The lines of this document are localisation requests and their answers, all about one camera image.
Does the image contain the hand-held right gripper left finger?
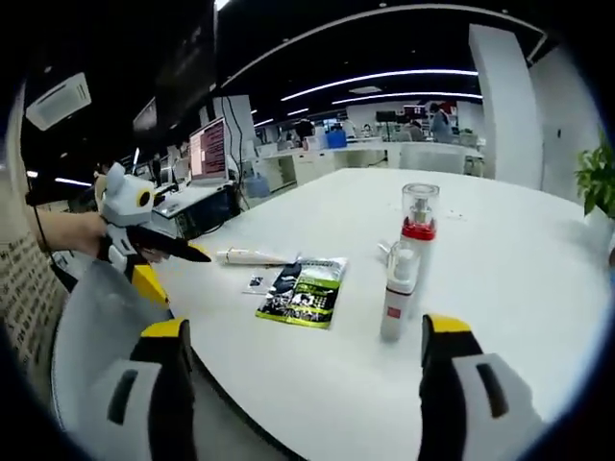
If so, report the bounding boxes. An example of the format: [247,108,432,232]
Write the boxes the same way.
[66,316,198,461]

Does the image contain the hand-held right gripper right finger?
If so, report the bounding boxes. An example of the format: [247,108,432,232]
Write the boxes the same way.
[419,312,545,461]

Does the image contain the white skincare tube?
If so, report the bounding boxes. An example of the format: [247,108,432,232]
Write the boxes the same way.
[213,246,295,268]

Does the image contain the dark blue skincare sachet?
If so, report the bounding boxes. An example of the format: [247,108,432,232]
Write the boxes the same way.
[271,262,304,295]

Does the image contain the green skincare sachet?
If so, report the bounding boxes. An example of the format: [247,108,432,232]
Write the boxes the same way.
[254,256,349,331]

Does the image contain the large red-ringed skincare bottle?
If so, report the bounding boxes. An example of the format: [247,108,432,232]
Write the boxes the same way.
[400,182,439,318]

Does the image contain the open laptop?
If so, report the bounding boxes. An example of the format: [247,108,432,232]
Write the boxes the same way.
[153,117,237,218]

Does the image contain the blue water jug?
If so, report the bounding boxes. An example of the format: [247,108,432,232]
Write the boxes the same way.
[245,173,272,199]

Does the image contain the ceiling air conditioner unit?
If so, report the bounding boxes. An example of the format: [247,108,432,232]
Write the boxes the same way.
[26,72,92,130]

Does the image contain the dark hanging monitor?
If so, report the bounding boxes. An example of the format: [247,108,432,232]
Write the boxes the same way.
[153,0,220,126]

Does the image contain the white lab counter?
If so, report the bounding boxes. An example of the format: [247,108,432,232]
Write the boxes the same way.
[254,138,486,186]

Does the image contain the white plant pot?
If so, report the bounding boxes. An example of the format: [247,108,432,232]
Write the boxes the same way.
[584,206,615,241]

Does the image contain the white office chair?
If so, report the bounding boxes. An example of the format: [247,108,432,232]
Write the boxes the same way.
[398,142,468,175]

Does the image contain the green potted plant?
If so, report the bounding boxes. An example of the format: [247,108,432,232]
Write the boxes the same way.
[574,133,615,217]

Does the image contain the white building pillar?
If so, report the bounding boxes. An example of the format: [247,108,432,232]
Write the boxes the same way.
[468,23,548,189]

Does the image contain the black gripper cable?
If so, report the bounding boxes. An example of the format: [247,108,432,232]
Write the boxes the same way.
[27,191,55,256]

